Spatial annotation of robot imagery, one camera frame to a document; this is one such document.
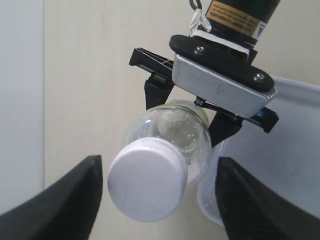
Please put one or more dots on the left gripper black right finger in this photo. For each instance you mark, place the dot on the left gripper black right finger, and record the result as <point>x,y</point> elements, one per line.
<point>251,211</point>

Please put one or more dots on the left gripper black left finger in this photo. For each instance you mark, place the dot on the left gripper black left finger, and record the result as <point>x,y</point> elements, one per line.
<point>66,210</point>

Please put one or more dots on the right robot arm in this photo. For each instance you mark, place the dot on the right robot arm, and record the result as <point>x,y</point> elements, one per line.
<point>233,26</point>

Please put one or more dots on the white plastic tray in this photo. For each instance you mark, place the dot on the white plastic tray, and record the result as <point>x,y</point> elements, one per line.
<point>286,160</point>

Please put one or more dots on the white bottle cap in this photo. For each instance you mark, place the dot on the white bottle cap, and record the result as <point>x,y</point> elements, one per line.
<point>147,179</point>

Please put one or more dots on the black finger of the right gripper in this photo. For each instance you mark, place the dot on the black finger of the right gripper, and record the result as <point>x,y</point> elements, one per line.
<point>222,127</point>
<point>157,90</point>

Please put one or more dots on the clear plastic water bottle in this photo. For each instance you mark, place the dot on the clear plastic water bottle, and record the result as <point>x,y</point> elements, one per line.
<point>184,125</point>

